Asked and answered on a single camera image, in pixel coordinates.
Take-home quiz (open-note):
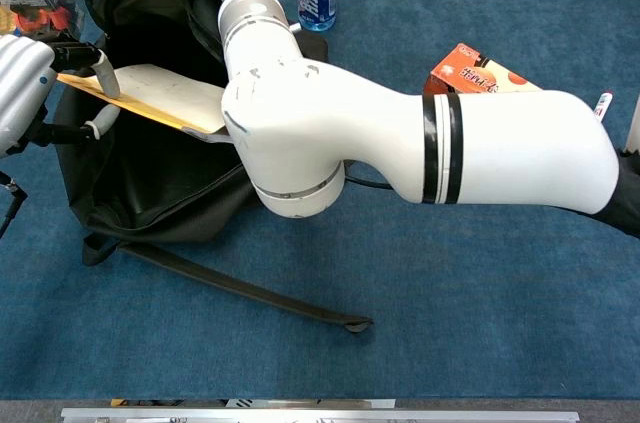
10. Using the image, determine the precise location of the white and yellow book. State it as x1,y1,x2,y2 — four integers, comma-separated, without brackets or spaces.
56,63,234,144

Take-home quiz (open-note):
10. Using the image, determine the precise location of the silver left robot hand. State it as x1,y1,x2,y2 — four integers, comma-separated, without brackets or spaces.
0,34,123,159

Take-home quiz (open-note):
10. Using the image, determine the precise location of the orange egg roll box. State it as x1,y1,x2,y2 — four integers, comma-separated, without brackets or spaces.
423,42,546,97

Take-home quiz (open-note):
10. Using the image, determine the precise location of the blue felt table cover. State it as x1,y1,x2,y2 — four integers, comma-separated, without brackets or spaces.
0,0,640,402

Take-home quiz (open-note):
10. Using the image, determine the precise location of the boxed orange black toy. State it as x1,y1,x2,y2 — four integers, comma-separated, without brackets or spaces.
0,0,85,44

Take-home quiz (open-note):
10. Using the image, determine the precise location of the black fabric backpack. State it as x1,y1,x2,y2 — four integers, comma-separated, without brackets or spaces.
53,0,375,335

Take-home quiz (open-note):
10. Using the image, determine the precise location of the aluminium profile rail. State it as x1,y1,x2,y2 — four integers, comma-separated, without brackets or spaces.
60,406,581,423

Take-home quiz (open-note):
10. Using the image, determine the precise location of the red capped white marker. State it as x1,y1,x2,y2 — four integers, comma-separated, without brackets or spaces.
592,89,614,122

